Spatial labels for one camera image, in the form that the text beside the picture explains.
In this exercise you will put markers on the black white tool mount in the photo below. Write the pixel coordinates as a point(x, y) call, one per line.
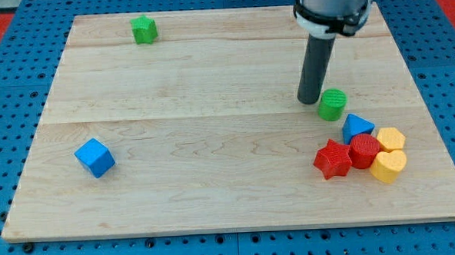
point(326, 27)

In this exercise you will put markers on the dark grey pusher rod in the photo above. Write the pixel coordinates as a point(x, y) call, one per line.
point(316, 59)

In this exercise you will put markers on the green cylinder block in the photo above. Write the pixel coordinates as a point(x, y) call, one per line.
point(332, 104)

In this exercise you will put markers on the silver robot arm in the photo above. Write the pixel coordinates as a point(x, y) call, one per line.
point(332, 8)

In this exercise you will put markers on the yellow hexagon block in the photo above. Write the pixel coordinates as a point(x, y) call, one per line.
point(390, 139)

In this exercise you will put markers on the blue triangle block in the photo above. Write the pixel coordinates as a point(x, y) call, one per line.
point(355, 125)

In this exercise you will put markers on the red star block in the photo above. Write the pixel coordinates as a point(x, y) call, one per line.
point(333, 160)

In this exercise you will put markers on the red cylinder block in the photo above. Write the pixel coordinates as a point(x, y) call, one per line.
point(363, 150)

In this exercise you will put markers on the yellow heart block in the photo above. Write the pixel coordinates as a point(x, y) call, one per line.
point(387, 166)

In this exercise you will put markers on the wooden board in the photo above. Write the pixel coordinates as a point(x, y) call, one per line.
point(208, 135)

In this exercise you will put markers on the green star block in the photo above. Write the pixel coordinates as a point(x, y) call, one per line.
point(144, 30)

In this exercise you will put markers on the blue cube block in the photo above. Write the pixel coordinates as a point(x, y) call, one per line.
point(95, 157)

